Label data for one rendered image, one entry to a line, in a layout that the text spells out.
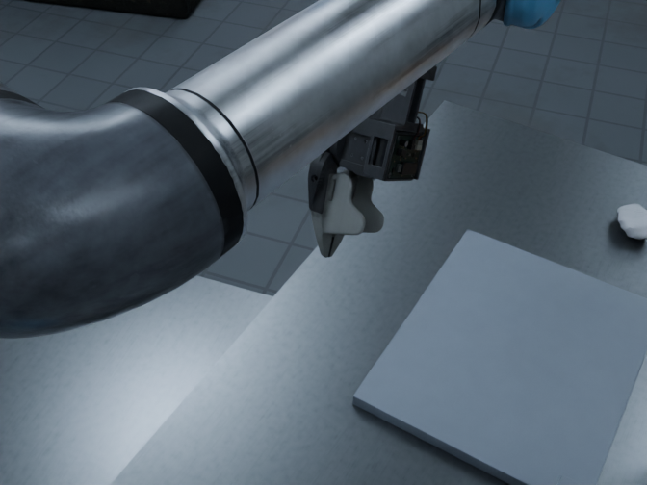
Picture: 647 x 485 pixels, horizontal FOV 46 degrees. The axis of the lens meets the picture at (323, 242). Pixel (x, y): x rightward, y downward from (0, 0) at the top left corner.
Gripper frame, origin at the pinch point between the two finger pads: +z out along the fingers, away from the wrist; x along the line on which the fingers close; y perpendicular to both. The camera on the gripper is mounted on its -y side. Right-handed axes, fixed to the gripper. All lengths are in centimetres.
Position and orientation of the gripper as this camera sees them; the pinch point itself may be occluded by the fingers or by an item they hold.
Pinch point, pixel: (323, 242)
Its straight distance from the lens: 78.4
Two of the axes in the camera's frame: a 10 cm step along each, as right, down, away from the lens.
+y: 7.9, 3.1, -5.3
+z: -2.1, 9.5, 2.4
